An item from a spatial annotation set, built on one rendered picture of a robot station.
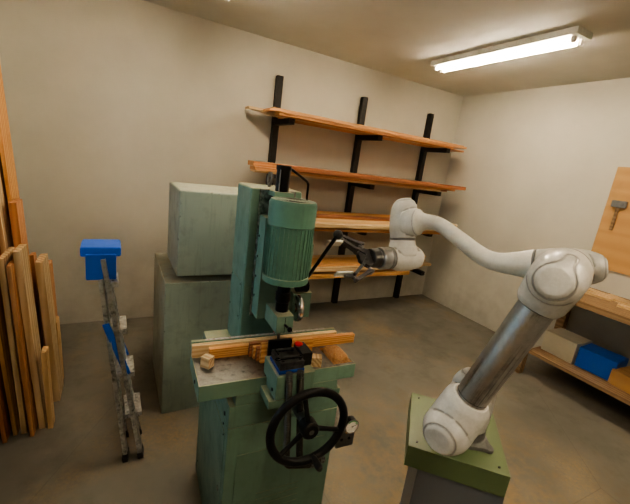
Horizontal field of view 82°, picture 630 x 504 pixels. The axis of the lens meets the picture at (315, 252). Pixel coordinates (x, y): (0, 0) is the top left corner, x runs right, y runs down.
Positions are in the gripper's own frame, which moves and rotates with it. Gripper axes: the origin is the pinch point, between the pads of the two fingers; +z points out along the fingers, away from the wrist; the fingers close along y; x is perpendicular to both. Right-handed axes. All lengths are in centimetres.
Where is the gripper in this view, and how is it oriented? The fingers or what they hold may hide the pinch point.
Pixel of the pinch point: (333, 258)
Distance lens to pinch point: 133.5
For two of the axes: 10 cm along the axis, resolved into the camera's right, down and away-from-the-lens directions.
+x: 3.7, -5.5, -7.5
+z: -9.0, -0.1, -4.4
